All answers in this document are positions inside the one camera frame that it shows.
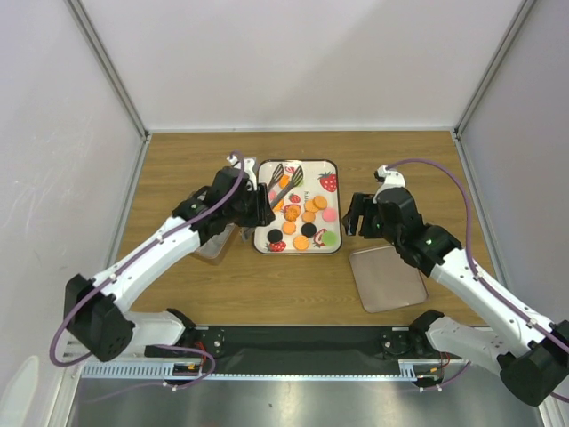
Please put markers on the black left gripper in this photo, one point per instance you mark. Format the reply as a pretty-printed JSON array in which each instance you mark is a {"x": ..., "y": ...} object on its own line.
[{"x": 262, "y": 213}]

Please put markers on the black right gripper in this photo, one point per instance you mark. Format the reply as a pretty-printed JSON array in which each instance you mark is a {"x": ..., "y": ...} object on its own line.
[{"x": 369, "y": 207}]

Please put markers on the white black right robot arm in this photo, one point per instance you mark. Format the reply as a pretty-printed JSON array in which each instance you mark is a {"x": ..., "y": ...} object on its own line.
[{"x": 527, "y": 350}]

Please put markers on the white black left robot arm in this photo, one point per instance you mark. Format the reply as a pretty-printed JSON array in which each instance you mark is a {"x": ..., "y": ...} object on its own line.
[{"x": 97, "y": 310}]

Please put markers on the orange dotted biscuit upper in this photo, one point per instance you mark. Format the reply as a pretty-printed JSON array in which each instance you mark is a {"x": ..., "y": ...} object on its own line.
[{"x": 310, "y": 207}]

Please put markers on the orange scalloped cookie middle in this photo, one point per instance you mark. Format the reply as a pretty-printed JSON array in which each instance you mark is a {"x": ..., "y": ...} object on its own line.
[{"x": 308, "y": 217}]

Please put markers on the orange scalloped cookie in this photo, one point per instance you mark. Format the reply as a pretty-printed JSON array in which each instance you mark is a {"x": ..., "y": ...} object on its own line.
[
  {"x": 289, "y": 228},
  {"x": 308, "y": 217}
]

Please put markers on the orange dotted biscuit top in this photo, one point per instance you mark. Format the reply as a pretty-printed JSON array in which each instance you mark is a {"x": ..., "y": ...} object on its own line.
[{"x": 320, "y": 202}]

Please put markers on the orange flower swirl cookie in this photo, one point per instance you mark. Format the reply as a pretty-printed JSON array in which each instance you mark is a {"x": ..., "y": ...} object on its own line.
[{"x": 291, "y": 213}]

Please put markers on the white strawberry print tray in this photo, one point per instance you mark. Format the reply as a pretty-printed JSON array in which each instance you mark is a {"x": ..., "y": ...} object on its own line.
[{"x": 304, "y": 196}]

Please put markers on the black sandwich cookie right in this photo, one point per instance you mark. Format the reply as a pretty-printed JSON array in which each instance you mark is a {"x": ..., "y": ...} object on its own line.
[{"x": 308, "y": 229}]

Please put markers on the black sandwich cookie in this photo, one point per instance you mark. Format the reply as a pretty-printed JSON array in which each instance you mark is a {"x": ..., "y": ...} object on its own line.
[
  {"x": 308, "y": 229},
  {"x": 275, "y": 236}
]

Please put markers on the orange scalloped cookie lower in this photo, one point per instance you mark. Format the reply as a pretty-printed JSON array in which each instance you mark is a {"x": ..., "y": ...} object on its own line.
[{"x": 289, "y": 228}]

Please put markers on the orange round dotted biscuit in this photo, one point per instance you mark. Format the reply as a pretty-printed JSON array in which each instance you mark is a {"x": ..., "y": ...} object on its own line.
[{"x": 301, "y": 243}]

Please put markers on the black sandwich cookie left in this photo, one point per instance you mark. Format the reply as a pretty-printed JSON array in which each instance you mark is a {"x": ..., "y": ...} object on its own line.
[{"x": 275, "y": 236}]

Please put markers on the rose gold tin lid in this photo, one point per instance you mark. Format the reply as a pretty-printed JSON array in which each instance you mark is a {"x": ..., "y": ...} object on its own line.
[{"x": 384, "y": 282}]

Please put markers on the rose gold cookie tin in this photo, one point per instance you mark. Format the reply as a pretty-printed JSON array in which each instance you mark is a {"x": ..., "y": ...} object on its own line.
[{"x": 214, "y": 251}]

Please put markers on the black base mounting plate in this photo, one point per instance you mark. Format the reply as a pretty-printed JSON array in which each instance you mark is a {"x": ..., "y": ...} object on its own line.
[{"x": 280, "y": 346}]

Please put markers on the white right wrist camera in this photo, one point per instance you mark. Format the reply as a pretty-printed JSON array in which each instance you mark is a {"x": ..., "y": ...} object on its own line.
[{"x": 387, "y": 179}]

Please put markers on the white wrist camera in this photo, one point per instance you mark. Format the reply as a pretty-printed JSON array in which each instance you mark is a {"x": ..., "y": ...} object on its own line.
[
  {"x": 387, "y": 179},
  {"x": 250, "y": 167}
]

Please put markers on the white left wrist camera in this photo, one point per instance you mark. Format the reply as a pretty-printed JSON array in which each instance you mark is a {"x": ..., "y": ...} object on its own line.
[{"x": 250, "y": 167}]

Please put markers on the aluminium frame post left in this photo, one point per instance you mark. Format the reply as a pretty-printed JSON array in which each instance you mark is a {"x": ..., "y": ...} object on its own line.
[{"x": 101, "y": 55}]

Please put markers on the aluminium frame post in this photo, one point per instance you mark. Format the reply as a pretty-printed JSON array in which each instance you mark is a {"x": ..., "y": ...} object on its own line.
[
  {"x": 510, "y": 36},
  {"x": 101, "y": 55}
]

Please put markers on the aluminium frame post right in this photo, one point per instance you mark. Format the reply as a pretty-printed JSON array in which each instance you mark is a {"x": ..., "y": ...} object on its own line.
[{"x": 510, "y": 36}]

